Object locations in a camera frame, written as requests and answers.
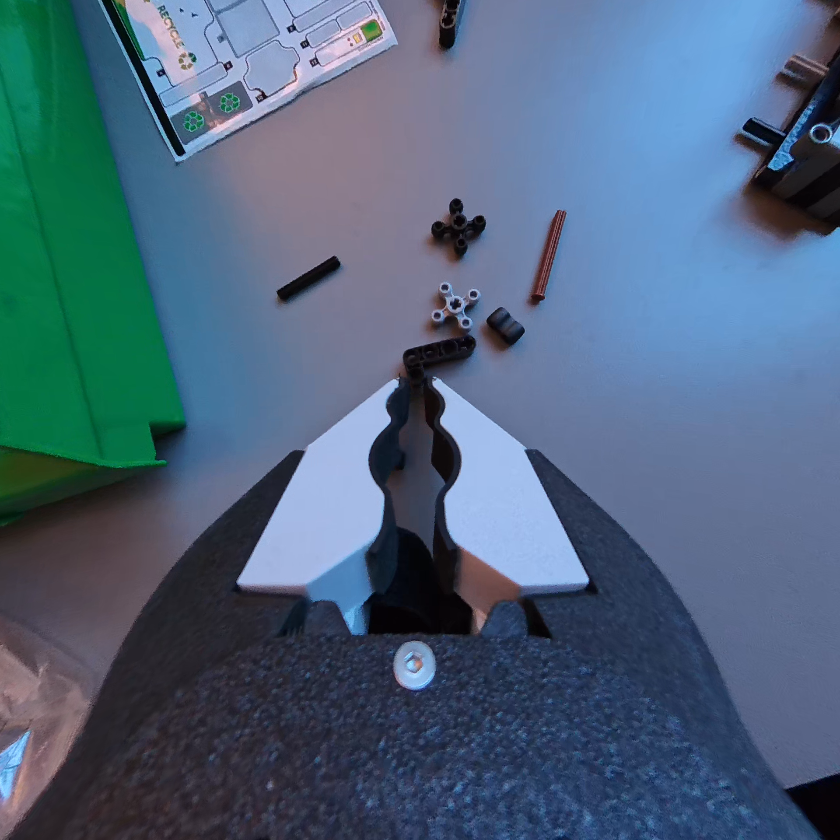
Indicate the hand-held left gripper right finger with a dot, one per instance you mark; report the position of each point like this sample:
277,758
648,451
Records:
512,518

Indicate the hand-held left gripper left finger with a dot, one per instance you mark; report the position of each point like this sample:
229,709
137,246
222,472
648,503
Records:
315,518

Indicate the black L-shaped lego beam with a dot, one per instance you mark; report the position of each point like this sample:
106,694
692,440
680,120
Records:
436,350

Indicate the small black lego connector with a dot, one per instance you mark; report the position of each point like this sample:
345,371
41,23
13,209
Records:
505,326

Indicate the grey cross lego connector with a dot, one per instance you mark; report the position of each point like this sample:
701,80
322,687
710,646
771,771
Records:
455,304

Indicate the black lego axle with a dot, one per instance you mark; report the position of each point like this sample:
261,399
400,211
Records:
308,278

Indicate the brown lego axle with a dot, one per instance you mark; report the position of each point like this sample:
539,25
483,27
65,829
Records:
548,256

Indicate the black cross lego connector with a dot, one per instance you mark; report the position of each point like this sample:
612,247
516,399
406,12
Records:
459,228

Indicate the white black lego truck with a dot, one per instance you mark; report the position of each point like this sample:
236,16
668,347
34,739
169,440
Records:
807,157

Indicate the black angled lego beam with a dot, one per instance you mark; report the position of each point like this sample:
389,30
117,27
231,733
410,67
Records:
453,23

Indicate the clear plastic bag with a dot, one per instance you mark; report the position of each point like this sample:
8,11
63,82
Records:
33,709

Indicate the green plastic bin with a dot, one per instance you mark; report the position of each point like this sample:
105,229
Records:
65,262

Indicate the sticker sheet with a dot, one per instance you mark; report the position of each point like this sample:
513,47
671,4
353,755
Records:
262,65

